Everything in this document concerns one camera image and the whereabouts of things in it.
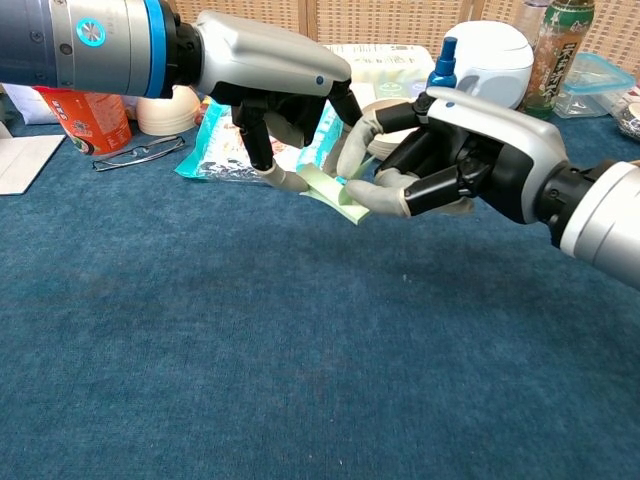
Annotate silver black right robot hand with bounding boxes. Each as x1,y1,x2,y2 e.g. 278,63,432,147
335,85,572,227

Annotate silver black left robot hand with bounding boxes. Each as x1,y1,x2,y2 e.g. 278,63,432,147
192,10,364,194

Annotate light green paper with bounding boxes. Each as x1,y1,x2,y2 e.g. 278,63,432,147
296,154,374,227

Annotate orange cookie snack pack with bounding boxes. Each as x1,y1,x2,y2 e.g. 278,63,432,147
194,95,224,127

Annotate white rice cooker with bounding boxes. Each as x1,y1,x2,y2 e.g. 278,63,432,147
441,20,536,110

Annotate green tea bottle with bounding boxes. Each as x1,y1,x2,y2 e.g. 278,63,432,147
510,0,597,121

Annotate blue spray bottle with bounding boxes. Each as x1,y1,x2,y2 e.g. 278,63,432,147
425,35,459,91

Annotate teal clear snack bag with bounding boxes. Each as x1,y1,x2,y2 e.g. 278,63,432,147
174,97,352,185

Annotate pink small tissue pack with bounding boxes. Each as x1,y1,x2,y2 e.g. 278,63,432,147
349,82,377,115

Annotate clear container blue lid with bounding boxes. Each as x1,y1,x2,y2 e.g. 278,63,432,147
553,51,638,120

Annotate upturned beige bowl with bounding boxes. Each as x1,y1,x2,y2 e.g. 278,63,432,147
135,84,202,137

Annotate open beige bowl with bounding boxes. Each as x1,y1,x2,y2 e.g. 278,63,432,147
359,97,436,159

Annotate green small tissue pack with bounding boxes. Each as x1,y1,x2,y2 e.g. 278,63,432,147
374,79,414,101

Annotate toilet paper roll pack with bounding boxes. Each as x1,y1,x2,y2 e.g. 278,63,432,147
322,43,437,101

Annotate clear water bottle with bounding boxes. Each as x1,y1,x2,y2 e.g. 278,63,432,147
514,0,552,52

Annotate wicker folding screen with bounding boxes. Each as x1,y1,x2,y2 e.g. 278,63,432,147
167,0,640,99

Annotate red instant noodle cup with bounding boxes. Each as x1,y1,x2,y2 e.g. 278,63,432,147
32,85,133,157

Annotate white tissue pack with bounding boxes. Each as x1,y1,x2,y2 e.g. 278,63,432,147
0,82,64,126

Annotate white paper sheet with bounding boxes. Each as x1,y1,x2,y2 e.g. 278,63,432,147
0,133,68,197

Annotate blue carpet table mat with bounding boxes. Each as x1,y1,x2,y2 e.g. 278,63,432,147
0,88,640,480

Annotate black frame eyeglasses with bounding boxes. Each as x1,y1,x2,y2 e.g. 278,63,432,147
91,135,187,173

